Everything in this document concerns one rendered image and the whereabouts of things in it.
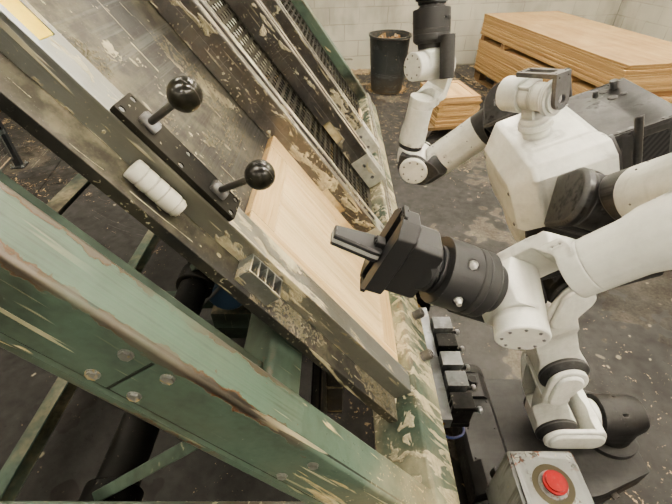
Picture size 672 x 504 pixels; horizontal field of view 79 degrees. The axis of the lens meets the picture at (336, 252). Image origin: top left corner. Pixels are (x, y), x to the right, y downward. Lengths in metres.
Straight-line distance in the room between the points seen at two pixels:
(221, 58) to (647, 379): 2.24
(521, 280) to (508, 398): 1.35
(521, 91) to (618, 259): 0.45
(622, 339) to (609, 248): 2.10
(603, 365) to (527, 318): 1.89
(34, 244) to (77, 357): 0.12
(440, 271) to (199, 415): 0.32
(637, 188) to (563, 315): 0.58
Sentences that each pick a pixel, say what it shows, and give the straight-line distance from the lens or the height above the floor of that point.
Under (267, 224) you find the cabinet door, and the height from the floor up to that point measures 1.25.
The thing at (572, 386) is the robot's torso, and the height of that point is 0.62.
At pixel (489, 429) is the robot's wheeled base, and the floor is 0.19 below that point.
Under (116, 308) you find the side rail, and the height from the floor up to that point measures 1.40.
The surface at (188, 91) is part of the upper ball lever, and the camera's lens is 0.49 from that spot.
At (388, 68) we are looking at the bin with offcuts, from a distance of 5.37.
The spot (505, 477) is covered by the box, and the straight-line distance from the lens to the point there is 0.90.
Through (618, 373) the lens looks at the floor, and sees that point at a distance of 2.43.
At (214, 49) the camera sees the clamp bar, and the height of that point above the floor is 1.47.
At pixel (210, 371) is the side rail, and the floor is 1.31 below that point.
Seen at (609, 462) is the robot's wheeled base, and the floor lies 0.17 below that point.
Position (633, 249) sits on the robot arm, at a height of 1.41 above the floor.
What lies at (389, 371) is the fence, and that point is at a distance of 0.85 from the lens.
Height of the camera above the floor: 1.67
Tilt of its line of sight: 39 degrees down
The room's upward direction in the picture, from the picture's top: straight up
